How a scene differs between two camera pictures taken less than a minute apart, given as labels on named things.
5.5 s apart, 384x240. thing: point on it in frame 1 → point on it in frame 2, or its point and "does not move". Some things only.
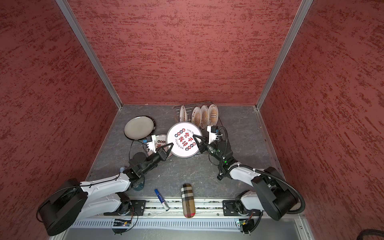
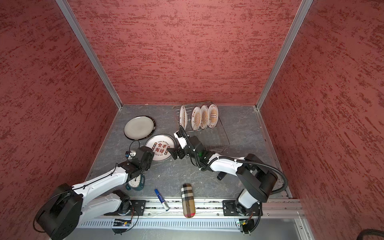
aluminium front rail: [205, 209] does not move
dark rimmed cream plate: [139, 127] does not move
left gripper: [162, 153] → [151, 158]
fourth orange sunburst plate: [205, 117] does not move
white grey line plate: [139, 127] does not move
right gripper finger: [202, 146] → [173, 151]
